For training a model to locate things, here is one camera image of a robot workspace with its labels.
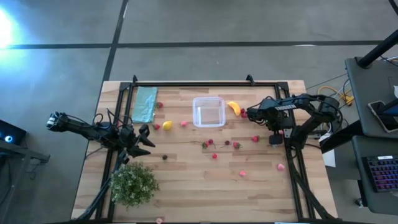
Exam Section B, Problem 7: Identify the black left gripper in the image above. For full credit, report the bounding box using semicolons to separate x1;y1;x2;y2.
123;124;156;158

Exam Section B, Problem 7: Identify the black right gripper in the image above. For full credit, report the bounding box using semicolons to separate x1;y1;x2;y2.
267;121;284;147

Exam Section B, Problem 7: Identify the yellow plastic banana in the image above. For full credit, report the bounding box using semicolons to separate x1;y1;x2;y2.
226;101;242;117

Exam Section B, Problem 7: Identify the clear plastic food container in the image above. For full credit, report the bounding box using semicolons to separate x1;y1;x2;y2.
192;96;226;129

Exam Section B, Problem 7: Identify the folded green cloth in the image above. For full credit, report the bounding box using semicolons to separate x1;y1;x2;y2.
131;86;159;124

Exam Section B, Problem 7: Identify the green potted plant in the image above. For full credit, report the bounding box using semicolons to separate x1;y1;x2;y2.
109;161;160;208

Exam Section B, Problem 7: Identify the white paper sheet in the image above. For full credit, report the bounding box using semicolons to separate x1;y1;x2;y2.
318;133;337;168

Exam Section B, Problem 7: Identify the grey desk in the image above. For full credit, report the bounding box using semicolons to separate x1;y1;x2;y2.
351;135;398;216
344;57;398;139

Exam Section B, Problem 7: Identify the black tablet device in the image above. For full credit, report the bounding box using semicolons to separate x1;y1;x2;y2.
368;98;398;134

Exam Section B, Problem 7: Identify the backlit black keyboard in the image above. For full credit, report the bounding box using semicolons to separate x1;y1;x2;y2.
362;154;398;193

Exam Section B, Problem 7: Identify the black computer with blue light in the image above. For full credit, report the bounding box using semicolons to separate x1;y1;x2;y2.
0;119;28;146

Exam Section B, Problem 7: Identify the black pole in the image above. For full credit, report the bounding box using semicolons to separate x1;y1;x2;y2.
356;29;398;69

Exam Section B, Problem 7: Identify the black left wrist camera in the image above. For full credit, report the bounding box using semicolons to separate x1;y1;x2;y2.
119;126;135;141

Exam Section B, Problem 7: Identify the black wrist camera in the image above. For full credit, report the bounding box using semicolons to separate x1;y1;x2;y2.
247;106;265;124
119;126;135;141

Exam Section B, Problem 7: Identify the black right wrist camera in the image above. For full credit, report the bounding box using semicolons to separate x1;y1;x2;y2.
247;106;265;124

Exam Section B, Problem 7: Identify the yellow cable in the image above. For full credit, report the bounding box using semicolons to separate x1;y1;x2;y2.
316;85;355;106

